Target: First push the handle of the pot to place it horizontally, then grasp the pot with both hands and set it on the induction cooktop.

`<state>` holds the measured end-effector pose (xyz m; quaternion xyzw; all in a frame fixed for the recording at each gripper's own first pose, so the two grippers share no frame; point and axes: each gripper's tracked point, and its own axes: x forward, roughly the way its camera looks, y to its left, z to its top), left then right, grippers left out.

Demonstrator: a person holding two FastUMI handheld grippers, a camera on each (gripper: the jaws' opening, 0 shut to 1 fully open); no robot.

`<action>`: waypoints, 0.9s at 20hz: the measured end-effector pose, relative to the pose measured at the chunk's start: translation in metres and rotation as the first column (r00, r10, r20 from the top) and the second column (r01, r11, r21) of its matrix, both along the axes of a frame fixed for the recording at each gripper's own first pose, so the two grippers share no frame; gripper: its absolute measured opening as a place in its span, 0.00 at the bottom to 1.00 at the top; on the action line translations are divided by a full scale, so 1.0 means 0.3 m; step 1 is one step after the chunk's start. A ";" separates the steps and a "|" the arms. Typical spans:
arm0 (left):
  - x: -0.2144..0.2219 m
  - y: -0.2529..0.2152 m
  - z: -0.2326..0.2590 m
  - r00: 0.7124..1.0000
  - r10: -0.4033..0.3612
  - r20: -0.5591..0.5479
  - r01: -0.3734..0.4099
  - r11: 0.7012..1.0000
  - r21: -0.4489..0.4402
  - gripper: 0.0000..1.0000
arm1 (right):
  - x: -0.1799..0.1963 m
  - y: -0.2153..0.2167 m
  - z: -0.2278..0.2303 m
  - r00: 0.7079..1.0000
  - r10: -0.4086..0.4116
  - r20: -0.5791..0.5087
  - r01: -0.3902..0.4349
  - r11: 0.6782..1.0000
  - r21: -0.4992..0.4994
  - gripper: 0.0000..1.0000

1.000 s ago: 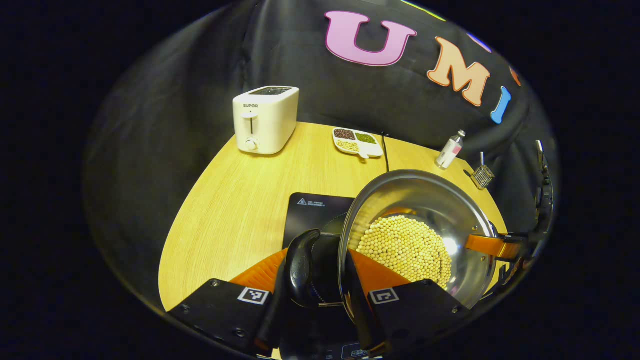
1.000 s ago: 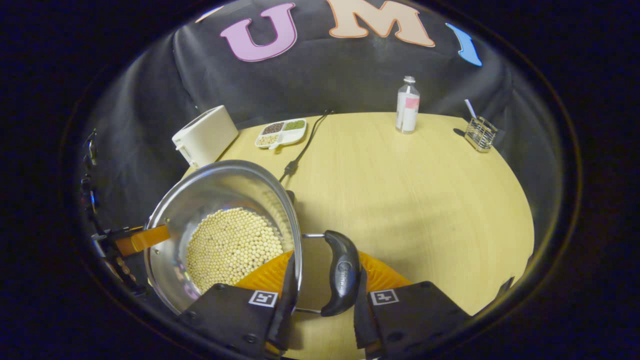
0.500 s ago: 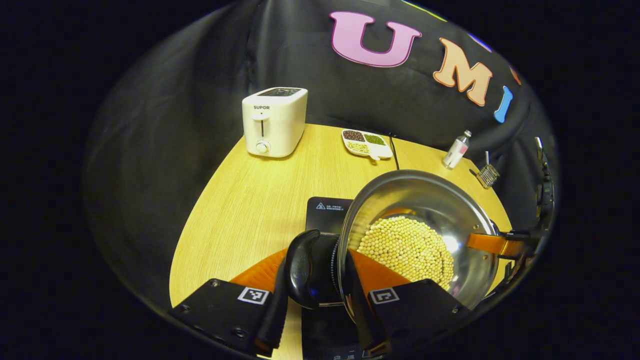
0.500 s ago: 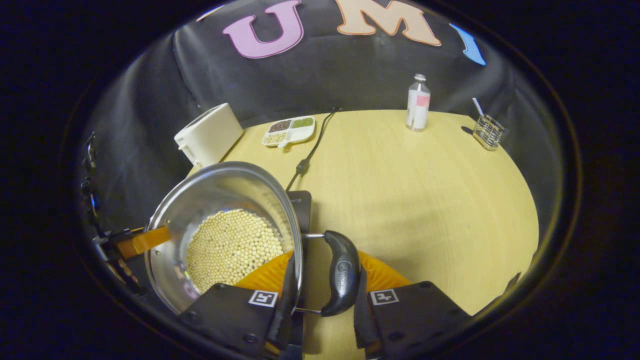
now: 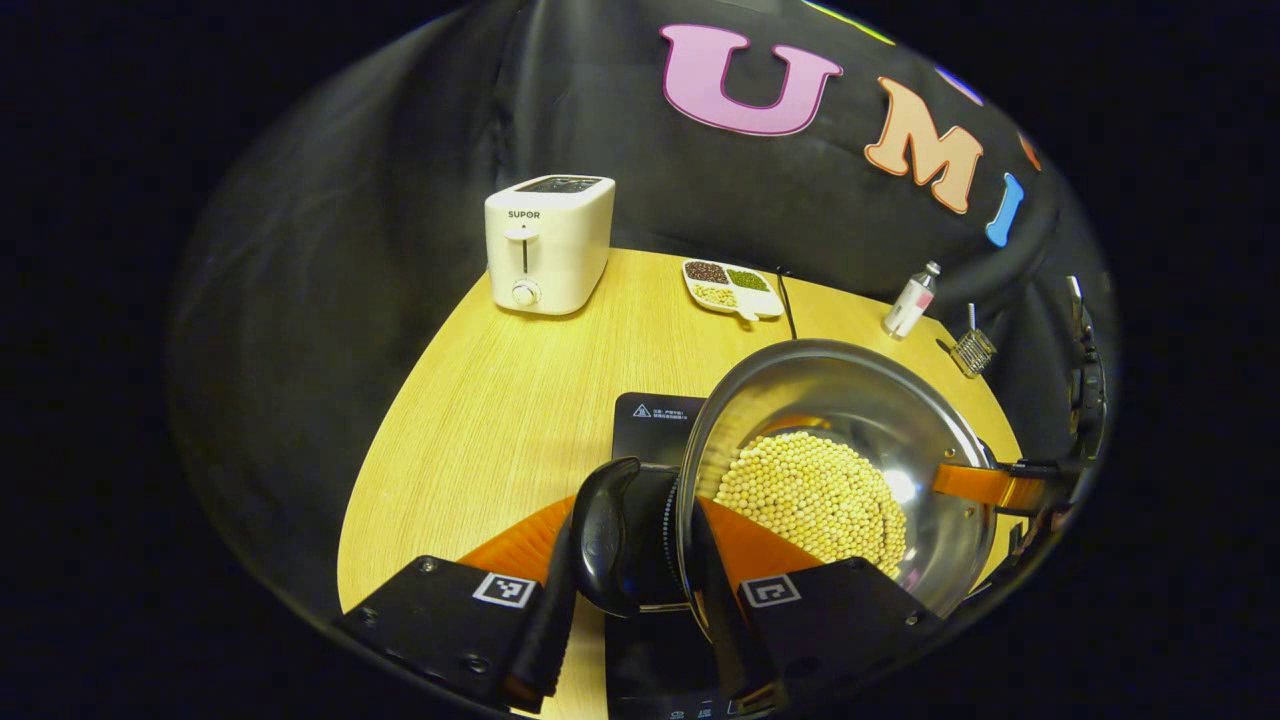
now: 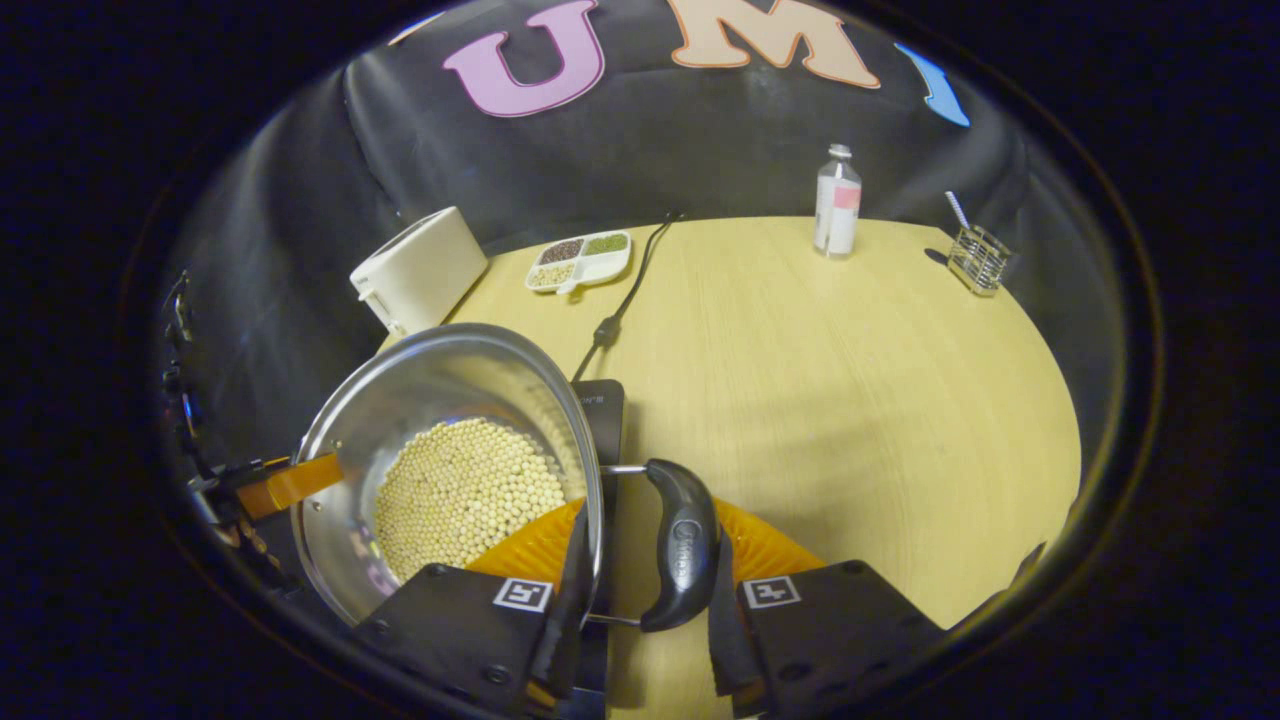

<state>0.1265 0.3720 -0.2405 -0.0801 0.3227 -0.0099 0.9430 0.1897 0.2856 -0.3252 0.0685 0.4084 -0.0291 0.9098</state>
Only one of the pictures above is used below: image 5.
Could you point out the pile of yellow soybeans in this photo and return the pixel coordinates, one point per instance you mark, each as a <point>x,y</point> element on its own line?
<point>810,495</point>

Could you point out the clear bottle with pink label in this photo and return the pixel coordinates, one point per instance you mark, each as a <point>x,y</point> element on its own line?
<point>908,305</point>

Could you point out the white divided dish of beans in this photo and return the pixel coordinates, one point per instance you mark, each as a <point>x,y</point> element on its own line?
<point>747,300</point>

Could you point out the white toaster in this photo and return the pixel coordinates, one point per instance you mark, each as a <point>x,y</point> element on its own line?
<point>560,250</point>

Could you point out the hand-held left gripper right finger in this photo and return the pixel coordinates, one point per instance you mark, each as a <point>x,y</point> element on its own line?
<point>730,640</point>

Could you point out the black induction cooktop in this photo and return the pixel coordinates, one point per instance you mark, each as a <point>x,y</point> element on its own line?
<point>655,430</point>

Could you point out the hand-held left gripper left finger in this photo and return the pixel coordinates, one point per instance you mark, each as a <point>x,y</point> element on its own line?
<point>555,640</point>

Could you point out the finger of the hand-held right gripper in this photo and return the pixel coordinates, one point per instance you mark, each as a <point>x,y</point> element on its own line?
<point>975,485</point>

